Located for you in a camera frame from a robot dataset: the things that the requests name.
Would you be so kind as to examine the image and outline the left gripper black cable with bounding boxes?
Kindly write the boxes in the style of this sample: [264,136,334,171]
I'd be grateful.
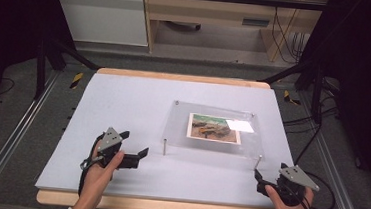
[76,131,106,200]

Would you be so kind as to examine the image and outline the wooden table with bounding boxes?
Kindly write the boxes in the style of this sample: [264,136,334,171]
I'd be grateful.
[35,63,289,209]

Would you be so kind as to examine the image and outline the black metal stand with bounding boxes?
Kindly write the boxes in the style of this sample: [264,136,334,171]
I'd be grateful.
[32,37,103,106]
[258,54,328,125]

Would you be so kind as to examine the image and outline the landscape photo print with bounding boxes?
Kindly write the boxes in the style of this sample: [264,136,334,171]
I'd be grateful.
[186,112,244,146]

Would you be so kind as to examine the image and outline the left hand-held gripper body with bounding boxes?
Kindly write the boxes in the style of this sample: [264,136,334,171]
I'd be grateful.
[95,126,127,172]

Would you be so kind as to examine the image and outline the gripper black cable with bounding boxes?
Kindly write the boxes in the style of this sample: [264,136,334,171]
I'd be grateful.
[299,171,339,209]
[76,131,106,200]

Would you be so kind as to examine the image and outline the dark curtain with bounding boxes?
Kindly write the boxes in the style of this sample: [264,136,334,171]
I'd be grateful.
[0,0,80,129]
[288,0,371,200]

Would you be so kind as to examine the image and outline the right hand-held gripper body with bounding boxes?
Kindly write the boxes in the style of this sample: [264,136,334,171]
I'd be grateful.
[273,163,322,209]

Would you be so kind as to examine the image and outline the bundle of hanging black cables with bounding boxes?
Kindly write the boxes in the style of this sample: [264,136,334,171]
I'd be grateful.
[266,0,309,66]

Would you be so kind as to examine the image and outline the aluminium floor rail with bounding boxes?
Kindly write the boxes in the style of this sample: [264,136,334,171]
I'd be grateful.
[289,90,371,209]
[0,66,61,209]

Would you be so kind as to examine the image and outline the clear acrylic photo frame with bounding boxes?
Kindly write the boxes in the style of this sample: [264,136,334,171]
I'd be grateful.
[160,99,269,161]

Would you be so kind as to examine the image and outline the white cabinet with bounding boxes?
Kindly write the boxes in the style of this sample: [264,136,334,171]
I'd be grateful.
[44,0,153,48]

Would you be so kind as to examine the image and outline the light wooden desk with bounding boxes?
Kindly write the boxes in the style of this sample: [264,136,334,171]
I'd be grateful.
[136,0,330,67]

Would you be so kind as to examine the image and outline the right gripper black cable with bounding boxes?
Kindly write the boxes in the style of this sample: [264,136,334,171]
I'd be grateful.
[299,171,339,209]

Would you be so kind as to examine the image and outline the black floor cables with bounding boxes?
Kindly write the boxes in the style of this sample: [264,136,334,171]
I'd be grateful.
[279,73,344,169]

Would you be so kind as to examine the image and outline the yellow black tape marker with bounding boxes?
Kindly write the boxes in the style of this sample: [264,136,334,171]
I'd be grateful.
[69,71,85,90]

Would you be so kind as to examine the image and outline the black floor cable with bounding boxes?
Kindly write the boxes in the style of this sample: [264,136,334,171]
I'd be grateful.
[0,77,16,98]

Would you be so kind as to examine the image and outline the person's left hand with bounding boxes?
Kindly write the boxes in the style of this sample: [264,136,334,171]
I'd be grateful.
[73,138,126,209]

